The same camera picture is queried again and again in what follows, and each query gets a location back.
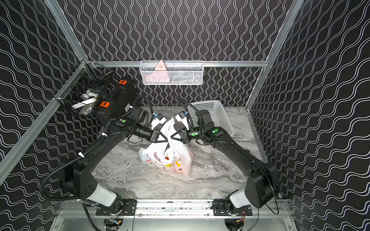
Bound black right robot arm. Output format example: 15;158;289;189
171;110;279;213

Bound black wire wall basket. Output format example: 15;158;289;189
55;63;114;117

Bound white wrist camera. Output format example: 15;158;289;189
150;114;167;130
175;111;188;126

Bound clear wall shelf basket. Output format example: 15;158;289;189
139;60;204;85

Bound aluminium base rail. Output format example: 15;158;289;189
95;198;290;218

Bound pink triangle item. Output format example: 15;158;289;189
151;61;170;83

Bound black tool case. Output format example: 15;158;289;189
93;78;138;127

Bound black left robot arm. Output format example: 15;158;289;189
39;107;168;214

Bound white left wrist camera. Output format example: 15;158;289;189
150;114;167;130

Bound white rolls in wire basket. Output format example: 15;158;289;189
72;90;99;115

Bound white printed plastic bag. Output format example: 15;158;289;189
138;118;194;175

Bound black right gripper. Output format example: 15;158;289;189
170;126;205;145

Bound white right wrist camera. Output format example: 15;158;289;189
175;111;188;126

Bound white perforated plastic basket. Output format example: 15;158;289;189
188;100;234;138

